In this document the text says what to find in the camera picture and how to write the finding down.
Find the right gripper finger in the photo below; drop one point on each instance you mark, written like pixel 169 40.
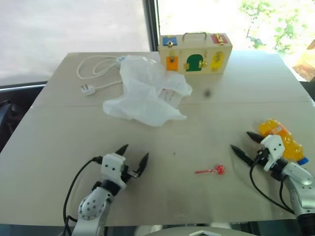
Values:
pixel 255 137
pixel 242 154

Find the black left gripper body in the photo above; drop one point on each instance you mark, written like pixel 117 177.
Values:
pixel 127 174

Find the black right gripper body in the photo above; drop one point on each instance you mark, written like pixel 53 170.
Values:
pixel 262 155

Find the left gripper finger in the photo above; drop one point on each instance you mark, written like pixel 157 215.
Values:
pixel 143 163
pixel 122 150

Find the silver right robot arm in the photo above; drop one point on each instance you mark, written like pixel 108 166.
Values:
pixel 296 173

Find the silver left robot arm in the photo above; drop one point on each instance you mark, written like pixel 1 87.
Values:
pixel 92 206

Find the red wrapped lollipop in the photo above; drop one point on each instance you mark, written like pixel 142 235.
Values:
pixel 219 169

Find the orange drink bottle blue cap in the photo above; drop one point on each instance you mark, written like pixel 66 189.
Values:
pixel 288 140

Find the white translucent plastic bag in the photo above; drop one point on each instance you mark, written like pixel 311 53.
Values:
pixel 142 103

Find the grey rounded robot body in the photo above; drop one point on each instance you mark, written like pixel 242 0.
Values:
pixel 197 231

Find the wooden structure outside window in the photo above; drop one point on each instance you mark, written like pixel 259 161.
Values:
pixel 305 65

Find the black chair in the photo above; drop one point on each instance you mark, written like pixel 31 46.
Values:
pixel 7 118

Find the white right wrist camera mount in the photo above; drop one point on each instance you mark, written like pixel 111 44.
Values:
pixel 274 145

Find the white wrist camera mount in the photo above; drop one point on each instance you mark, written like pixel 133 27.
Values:
pixel 112 167
pixel 274 145

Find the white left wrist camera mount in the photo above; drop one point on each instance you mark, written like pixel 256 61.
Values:
pixel 112 167

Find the grey metal rail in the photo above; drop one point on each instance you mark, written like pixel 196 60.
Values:
pixel 22 87

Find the dark window frame post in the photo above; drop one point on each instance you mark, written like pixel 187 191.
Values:
pixel 151 24

